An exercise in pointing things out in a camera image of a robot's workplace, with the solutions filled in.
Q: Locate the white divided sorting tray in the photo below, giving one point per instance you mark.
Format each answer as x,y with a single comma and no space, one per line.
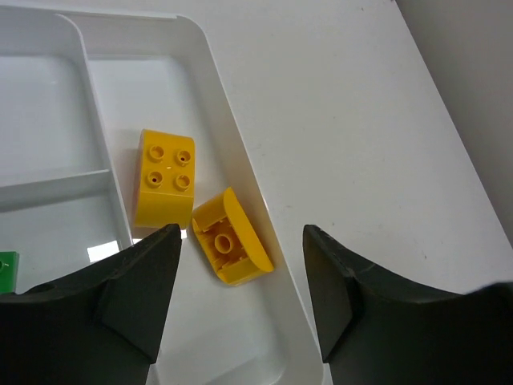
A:
77,90

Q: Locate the green two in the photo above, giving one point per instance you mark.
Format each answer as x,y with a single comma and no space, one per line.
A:
8,271

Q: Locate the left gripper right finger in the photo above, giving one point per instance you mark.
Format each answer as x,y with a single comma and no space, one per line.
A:
377,327

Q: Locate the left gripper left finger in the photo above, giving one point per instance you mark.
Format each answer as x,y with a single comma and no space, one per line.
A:
102,324

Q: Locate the yellow butterfly rounded brick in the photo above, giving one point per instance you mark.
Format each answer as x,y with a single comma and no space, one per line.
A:
164,184

